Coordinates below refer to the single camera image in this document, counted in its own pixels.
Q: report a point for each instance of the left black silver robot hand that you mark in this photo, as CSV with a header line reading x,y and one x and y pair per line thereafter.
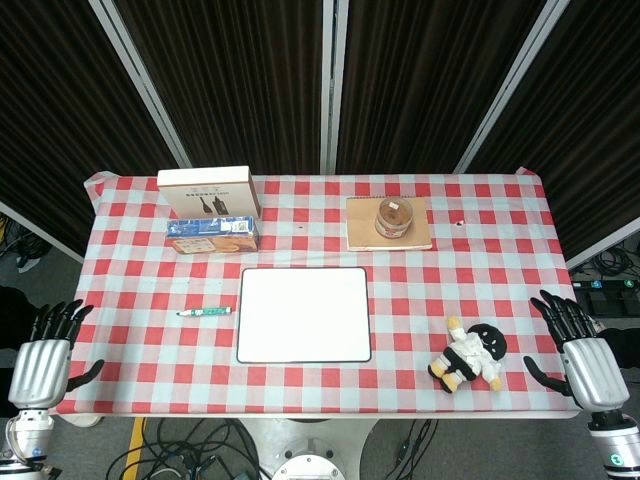
x,y
40,370

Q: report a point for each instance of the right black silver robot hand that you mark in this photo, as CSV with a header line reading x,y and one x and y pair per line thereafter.
x,y
595,370

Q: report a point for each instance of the green marker pen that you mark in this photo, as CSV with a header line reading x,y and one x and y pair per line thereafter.
x,y
205,311

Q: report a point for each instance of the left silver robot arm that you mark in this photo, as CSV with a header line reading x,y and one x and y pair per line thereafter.
x,y
30,437

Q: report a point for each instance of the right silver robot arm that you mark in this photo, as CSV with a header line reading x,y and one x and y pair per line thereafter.
x,y
617,440

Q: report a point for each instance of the red white checkered tablecloth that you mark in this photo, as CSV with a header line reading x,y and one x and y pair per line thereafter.
x,y
150,280

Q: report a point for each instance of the white board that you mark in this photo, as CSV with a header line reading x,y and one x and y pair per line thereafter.
x,y
304,315

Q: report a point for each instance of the black white plush doll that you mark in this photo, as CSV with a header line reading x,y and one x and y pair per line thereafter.
x,y
470,355

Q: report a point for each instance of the blue orange cookie box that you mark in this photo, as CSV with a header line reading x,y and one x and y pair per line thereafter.
x,y
212,235

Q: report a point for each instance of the dark pleated partition panel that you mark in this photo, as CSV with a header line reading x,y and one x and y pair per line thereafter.
x,y
225,75
590,125
60,100
425,75

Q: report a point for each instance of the clear plastic jar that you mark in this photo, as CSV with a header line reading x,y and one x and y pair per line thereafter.
x,y
394,217

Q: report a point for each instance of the brown kraft notebook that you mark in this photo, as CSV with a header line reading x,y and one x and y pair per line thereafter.
x,y
360,230

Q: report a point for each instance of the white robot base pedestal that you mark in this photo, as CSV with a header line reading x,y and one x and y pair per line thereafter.
x,y
310,445

